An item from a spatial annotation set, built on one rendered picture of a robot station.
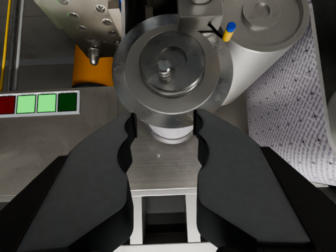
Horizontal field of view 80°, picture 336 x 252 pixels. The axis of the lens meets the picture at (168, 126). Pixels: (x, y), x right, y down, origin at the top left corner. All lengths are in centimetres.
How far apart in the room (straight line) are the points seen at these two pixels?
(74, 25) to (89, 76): 149
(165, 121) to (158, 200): 45
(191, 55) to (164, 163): 38
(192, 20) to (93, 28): 37
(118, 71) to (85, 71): 184
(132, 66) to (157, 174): 37
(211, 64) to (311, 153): 18
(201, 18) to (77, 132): 48
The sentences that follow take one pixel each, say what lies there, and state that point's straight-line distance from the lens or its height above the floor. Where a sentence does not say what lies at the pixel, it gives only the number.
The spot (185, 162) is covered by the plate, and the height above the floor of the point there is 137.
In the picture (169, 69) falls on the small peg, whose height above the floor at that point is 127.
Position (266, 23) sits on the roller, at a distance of 31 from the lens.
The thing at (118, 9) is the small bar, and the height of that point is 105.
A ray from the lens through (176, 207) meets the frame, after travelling 66.
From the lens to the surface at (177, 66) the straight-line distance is 23.
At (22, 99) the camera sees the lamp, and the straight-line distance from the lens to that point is 73.
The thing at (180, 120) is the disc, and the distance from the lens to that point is 24.
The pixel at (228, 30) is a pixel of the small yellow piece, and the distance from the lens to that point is 23.
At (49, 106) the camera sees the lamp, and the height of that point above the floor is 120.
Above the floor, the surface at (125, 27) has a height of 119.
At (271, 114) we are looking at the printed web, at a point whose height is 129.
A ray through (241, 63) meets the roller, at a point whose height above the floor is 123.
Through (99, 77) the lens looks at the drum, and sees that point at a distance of 207.
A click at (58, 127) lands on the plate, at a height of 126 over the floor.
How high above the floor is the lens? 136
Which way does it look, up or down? 9 degrees down
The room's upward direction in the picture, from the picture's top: 177 degrees clockwise
